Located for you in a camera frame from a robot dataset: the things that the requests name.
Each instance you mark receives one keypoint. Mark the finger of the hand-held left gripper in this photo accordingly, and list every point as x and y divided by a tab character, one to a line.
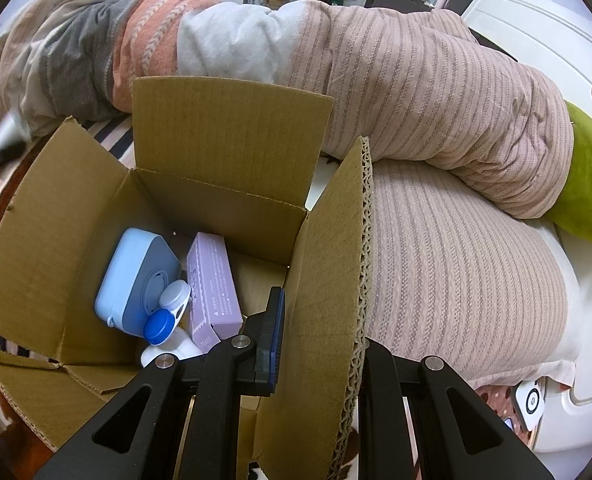
1	157

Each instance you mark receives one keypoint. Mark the small white device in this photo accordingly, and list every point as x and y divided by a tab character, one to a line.
528	402

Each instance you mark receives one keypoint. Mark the brown cardboard box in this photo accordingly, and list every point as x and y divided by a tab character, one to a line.
226	125

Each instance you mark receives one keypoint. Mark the blue square speaker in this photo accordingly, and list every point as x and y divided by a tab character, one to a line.
126	280

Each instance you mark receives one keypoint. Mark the white headboard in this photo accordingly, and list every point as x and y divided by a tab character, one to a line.
525	25

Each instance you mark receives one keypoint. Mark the green pillow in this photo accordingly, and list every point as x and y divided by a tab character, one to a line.
590	185

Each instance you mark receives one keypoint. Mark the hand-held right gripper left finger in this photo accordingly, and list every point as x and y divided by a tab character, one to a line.
276	340

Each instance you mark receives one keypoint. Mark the pink striped pillow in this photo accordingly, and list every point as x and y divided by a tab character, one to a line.
450	285

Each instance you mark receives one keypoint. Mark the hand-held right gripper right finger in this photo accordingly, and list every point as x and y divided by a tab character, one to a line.
380	385

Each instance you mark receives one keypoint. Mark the purple cosmetic box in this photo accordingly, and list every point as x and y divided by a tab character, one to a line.
213	285

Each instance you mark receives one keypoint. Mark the pink grey striped quilt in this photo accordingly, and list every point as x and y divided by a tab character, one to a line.
400	85

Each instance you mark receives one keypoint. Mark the white contact lens case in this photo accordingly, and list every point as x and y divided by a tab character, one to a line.
176	297

